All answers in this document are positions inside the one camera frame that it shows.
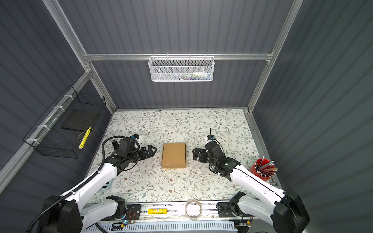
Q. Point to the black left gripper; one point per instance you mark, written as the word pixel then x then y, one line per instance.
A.
pixel 144 154

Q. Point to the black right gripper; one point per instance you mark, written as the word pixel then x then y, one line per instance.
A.
pixel 195 154

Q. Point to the brown cardboard paper box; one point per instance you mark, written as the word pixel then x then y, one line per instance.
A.
pixel 174 156

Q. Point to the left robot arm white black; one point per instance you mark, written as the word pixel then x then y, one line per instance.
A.
pixel 68 212

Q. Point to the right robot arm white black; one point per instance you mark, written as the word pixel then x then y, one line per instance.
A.
pixel 285 211

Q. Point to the black marker on table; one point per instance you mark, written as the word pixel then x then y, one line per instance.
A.
pixel 115 144

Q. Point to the yellow ruler in basket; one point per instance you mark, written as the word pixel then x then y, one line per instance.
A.
pixel 85 138

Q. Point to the clear tape roll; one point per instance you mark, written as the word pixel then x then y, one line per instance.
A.
pixel 193 209

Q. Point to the red pencil cup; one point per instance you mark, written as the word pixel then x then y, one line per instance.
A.
pixel 263 169

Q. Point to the black flat pad in basket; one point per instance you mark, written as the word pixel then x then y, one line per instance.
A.
pixel 79 120

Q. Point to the items in white basket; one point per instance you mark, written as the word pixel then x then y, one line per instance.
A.
pixel 195 76

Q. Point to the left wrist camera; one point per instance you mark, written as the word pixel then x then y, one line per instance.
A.
pixel 137 138

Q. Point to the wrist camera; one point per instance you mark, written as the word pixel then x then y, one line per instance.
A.
pixel 137 138
pixel 210 138

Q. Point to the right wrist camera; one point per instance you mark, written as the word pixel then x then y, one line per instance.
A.
pixel 210 138

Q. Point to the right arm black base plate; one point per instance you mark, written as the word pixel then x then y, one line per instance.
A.
pixel 225 210

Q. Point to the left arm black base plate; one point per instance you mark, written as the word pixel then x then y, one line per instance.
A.
pixel 133 212

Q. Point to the black wire mesh basket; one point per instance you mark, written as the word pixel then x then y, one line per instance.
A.
pixel 65 131

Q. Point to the white wire mesh basket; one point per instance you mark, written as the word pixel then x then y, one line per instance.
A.
pixel 164 70

